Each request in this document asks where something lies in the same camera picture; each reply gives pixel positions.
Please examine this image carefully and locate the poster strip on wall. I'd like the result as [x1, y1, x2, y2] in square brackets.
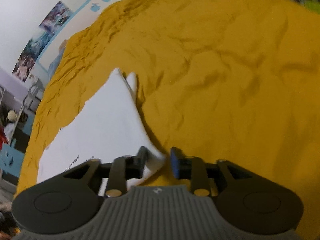
[12, 1, 73, 82]

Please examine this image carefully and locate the red item on floor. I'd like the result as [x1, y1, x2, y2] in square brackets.
[0, 125, 8, 150]

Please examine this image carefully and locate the mustard yellow bedspread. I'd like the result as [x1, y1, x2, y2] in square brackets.
[17, 0, 319, 239]

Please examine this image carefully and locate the blue pillow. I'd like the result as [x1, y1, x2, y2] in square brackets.
[48, 40, 68, 81]

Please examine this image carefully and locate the blue apple headboard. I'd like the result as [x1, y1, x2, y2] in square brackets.
[36, 0, 121, 71]

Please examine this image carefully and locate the blue moon storage box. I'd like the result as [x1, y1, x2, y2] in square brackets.
[1, 144, 25, 178]

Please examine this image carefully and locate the white sweatshirt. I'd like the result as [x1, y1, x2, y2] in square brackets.
[36, 68, 166, 187]

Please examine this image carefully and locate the blue white shelf unit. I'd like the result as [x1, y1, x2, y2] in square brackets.
[1, 72, 44, 153]

